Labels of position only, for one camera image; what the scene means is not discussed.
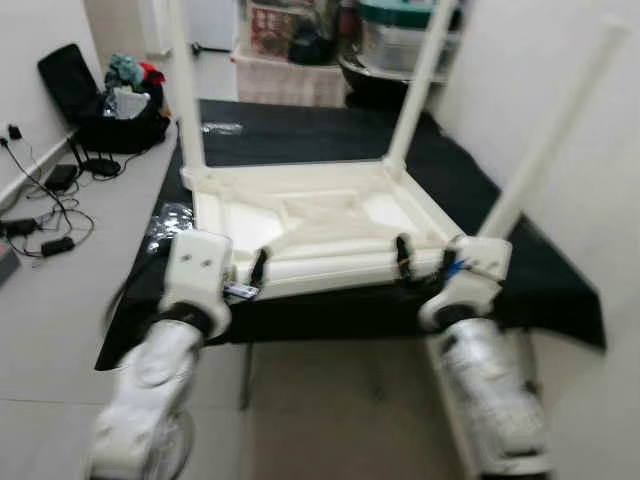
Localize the white plastic children table top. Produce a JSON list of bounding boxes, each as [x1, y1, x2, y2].
[[180, 158, 471, 301]]

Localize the clear tape strip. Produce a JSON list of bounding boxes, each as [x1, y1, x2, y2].
[[200, 122, 244, 136]]

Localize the black round bowl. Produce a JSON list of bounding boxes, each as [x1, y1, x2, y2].
[[340, 60, 441, 111]]

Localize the beige cloth covered bench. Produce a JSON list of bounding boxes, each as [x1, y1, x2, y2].
[[232, 55, 346, 109]]

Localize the black router with antennas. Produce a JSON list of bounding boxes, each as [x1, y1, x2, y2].
[[70, 135, 121, 179]]

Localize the small black power adapter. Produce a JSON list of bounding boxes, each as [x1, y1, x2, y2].
[[40, 237, 76, 256]]

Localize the clear plastic bag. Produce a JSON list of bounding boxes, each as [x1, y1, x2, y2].
[[108, 88, 151, 119]]

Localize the clear plastic storage box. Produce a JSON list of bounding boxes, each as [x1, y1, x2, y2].
[[358, 10, 463, 76]]

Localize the black power brick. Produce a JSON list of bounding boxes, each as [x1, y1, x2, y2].
[[45, 165, 79, 193]]

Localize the red cloth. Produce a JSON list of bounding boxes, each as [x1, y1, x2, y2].
[[140, 62, 166, 86]]

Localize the black bag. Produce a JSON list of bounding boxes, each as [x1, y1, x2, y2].
[[290, 20, 336, 66]]

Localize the black power strip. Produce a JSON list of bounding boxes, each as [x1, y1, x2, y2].
[[0, 218, 39, 237]]

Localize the grey box with red label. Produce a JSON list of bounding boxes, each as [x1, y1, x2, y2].
[[0, 245, 19, 286]]

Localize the storage box with orange lid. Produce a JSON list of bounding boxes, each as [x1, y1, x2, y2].
[[245, 0, 306, 61]]

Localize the teal cloth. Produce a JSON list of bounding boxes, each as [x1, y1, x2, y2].
[[105, 53, 143, 86]]

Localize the green item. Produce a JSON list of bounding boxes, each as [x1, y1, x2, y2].
[[360, 0, 461, 29]]

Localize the black open suitcase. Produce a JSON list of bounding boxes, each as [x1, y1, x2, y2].
[[38, 43, 171, 156]]

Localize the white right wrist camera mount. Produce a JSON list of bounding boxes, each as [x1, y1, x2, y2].
[[418, 235, 513, 331]]

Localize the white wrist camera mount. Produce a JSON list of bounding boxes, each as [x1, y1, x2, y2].
[[418, 235, 513, 331], [160, 230, 236, 336]]

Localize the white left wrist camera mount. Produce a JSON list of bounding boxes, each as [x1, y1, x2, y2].
[[160, 230, 236, 336]]

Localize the grey metal table frame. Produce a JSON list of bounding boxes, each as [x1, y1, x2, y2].
[[238, 340, 253, 411]]

